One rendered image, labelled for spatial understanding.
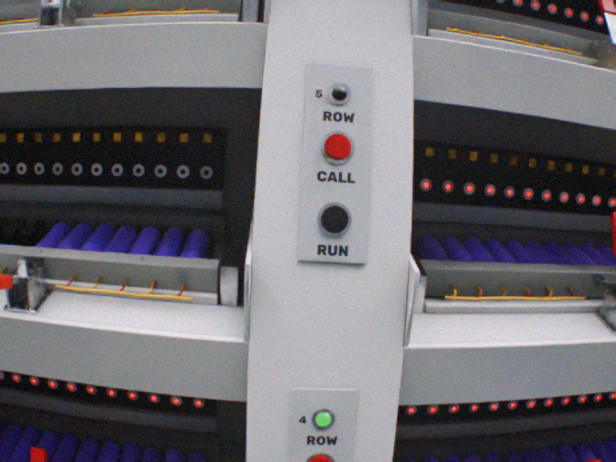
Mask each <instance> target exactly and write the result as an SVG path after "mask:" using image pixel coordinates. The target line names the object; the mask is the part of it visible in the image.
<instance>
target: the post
mask: <svg viewBox="0 0 616 462"><path fill-rule="evenodd" d="M308 62H315V63H329V64H341V65H352V66H363V67H371V68H372V94H371V140H370V174H369V199H368V242H367V261H366V264H356V263H335V262H315V261H299V260H298V251H299V233H300V214H301V196H302V177H303V143H304V126H305V108H306V91H307V74H308ZM412 201H413V32H412V0H270V4H269V23H268V34H267V45H266V55H265V66H264V77H263V88H262V100H261V112H260V124H259V137H258V163H257V177H256V192H255V208H254V225H253V243H252V261H251V282H250V306H249V334H248V367H247V462H289V451H290V430H291V408H292V388H305V389H340V390H357V409H356V421H355V432H354V443H353V453H352V462H392V456H393V448H394V440H395V432H396V423H397V414H398V405H399V396H400V386H401V376H402V357H403V347H404V335H405V324H406V311H407V297H408V283H409V267H410V249H411V228H412Z"/></svg>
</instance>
